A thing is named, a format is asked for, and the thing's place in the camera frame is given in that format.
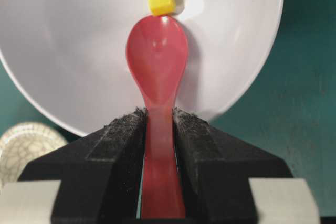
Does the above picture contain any crackle-glazed white dish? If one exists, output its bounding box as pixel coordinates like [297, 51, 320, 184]
[1, 122, 68, 188]

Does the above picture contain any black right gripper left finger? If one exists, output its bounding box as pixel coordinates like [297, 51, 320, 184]
[19, 109, 147, 223]

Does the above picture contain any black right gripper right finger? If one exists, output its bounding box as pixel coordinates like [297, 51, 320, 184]
[173, 108, 293, 223]

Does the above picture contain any yellow hexagonal prism block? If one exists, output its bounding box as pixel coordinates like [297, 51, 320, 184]
[148, 0, 176, 16]

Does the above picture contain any white bowl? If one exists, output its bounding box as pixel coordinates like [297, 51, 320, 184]
[1, 0, 284, 136]

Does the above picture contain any red plastic spoon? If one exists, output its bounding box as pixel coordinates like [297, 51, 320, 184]
[125, 16, 188, 219]

